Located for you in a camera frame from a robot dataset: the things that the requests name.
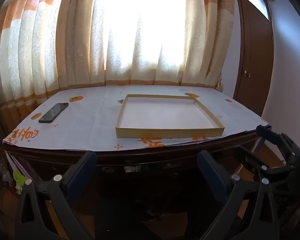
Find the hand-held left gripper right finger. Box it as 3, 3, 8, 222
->
197, 150, 280, 240

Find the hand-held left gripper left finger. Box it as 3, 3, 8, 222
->
15, 151, 97, 240

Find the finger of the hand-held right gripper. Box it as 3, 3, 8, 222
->
234, 145, 294, 180
255, 124, 300, 167

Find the shallow cardboard tray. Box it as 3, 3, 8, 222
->
115, 94, 225, 138

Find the dark wooden desk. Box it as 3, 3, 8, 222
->
4, 130, 273, 205

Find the white printed table cover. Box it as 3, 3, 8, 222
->
2, 85, 269, 152

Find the light green object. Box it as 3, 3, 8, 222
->
12, 169, 28, 189

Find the black smartphone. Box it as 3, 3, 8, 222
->
38, 102, 69, 123

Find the stack of books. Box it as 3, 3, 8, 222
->
5, 150, 38, 180

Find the curtain tassel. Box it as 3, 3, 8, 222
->
215, 74, 224, 90

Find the brown wooden door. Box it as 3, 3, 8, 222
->
233, 0, 274, 117

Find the cream and orange curtain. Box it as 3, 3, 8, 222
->
0, 0, 235, 110

